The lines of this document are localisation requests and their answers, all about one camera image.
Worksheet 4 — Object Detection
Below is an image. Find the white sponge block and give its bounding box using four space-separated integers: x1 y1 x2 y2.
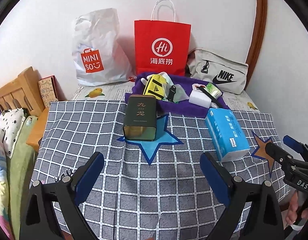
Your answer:
189 90 211 108

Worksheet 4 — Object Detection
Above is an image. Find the small red white packet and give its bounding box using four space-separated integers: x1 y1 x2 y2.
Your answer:
192 83 206 91

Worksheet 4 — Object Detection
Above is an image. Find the clear plastic bag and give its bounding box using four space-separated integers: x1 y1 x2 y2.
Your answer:
167 84 189 103

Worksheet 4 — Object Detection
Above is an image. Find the green wet wipe packet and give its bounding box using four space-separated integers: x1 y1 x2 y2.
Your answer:
163 83 189 103

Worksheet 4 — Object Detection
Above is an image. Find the person's right hand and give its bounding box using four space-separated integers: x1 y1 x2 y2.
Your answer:
285 190 308 225

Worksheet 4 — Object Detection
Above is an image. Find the orange felt star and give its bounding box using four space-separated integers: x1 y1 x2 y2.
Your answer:
251 132 275 178

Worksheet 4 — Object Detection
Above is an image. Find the striped folded blanket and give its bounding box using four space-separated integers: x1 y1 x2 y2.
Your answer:
0 141 14 239

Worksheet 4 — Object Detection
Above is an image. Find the green bed sheet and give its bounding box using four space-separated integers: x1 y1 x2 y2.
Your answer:
7 115 37 239

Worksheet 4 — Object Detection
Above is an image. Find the blue tissue box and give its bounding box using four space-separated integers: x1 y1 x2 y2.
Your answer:
205 108 250 162

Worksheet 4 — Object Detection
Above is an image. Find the grey checked tablecloth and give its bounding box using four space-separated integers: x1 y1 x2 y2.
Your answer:
29 100 291 240

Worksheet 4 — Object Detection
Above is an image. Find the green tissue pack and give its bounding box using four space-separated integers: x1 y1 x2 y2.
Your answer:
206 82 222 99

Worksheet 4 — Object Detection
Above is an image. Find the grey Nike waist bag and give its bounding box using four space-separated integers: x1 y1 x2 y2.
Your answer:
187 49 249 94

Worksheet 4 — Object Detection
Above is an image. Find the white dotted pillow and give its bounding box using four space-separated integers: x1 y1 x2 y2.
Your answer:
0 108 28 158

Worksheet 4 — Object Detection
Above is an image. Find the purple fleece towel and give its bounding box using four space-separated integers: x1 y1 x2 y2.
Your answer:
125 72 230 118

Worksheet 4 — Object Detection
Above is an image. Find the blue felt star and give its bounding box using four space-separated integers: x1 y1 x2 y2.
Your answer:
117 114 183 165

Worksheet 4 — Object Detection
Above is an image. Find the wooden headboard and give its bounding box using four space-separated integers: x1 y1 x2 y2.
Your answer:
0 67 49 152

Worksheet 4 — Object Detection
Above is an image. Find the brown patterned book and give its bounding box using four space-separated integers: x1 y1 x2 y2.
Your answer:
38 76 58 108

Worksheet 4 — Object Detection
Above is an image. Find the dark green tea tin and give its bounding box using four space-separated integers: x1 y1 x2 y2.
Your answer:
123 95 157 141

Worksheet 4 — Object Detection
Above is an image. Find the yellow Adidas pouch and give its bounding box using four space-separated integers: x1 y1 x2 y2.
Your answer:
143 74 167 100

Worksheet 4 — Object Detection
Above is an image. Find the red Haidilao paper bag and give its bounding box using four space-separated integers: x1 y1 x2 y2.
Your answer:
134 3 191 76

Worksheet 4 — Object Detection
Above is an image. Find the white Miniso plastic bag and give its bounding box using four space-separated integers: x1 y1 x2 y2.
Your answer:
71 8 135 87

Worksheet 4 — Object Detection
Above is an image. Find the brown wooden door frame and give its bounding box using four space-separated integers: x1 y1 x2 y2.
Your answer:
245 0 268 88

